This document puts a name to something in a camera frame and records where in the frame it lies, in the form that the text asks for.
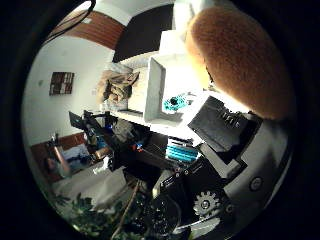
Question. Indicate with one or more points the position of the teal toy with white head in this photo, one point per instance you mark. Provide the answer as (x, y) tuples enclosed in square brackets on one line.
[(175, 103)]

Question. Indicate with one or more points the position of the orange plush toy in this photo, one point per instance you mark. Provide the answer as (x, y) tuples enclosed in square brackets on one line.
[(240, 60)]

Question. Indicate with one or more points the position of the white open container box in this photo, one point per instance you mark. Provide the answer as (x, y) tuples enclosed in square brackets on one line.
[(155, 90)]

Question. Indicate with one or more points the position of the teal ribbed stack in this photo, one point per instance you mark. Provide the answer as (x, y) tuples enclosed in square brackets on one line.
[(181, 151)]

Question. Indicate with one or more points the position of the white plastic sheet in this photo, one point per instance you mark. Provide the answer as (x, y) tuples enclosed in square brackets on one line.
[(93, 186)]

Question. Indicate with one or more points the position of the green leafy plant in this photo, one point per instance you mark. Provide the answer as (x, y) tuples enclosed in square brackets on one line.
[(90, 216)]

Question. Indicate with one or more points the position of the black laptop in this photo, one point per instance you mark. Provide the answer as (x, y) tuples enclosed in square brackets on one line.
[(77, 120)]

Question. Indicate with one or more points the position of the black panel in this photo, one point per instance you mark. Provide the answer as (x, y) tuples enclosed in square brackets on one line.
[(143, 33)]

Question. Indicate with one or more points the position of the dark framed wall picture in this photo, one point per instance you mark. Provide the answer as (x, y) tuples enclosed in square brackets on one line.
[(62, 83)]

